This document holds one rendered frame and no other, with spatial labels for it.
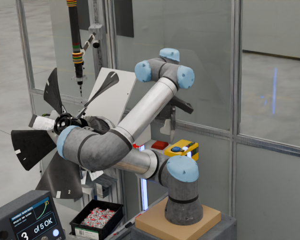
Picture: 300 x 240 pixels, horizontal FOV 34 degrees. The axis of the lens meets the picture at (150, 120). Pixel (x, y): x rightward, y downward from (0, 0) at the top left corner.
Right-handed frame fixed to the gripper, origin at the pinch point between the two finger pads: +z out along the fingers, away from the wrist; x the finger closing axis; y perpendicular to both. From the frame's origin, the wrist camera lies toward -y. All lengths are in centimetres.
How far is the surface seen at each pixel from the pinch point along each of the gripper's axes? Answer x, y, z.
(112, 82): -48, 18, -6
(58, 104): -62, 44, 11
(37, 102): -177, 61, 57
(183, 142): -41, -17, 25
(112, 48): -122, 11, -1
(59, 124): -48, 44, 16
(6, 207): 30, 62, 10
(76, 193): -26, 37, 41
